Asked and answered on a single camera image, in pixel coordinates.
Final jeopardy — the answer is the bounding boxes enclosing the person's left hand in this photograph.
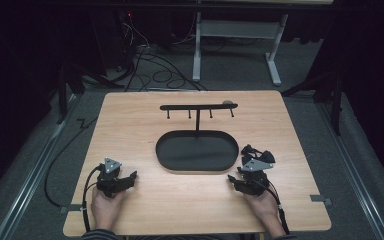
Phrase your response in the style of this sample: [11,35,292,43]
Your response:
[90,186,128,232]

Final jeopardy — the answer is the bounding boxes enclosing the black floor cable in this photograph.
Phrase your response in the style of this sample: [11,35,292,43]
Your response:
[43,115,100,209]

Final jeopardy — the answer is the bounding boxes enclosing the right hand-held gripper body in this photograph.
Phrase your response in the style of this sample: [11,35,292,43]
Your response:
[236,157,275,197]

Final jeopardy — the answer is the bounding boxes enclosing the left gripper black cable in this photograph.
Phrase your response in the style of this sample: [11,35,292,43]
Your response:
[81,163,105,233]

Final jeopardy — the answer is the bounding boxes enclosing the metal floor rail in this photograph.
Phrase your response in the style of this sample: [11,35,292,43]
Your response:
[315,99,384,240]
[0,93,82,240]

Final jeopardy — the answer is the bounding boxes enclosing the bundle of floor cables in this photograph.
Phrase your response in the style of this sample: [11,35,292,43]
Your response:
[122,13,209,93]

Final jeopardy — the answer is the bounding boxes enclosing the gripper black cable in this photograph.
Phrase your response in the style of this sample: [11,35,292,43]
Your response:
[260,179,291,236]
[81,163,105,233]

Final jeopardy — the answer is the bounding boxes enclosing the white metal desk frame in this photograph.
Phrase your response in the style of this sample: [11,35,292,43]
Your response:
[192,11,290,87]

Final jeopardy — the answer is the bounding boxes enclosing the black tripod stand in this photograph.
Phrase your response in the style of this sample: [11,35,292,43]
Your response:
[281,66,345,136]
[55,62,125,125]

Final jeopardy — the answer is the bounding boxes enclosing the grey tape strip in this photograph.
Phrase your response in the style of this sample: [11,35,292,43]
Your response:
[309,194,333,206]
[58,203,83,215]

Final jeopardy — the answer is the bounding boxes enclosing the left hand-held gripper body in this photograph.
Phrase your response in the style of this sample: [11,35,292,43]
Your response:
[95,157,132,198]

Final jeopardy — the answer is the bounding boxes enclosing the person's right hand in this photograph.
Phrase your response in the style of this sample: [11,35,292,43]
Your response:
[242,189,282,234]

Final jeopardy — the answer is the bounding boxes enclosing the black stand with oval tray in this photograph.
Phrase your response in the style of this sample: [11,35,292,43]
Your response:
[155,102,241,173]

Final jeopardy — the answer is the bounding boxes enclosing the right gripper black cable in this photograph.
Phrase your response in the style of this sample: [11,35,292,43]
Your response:
[260,179,291,236]

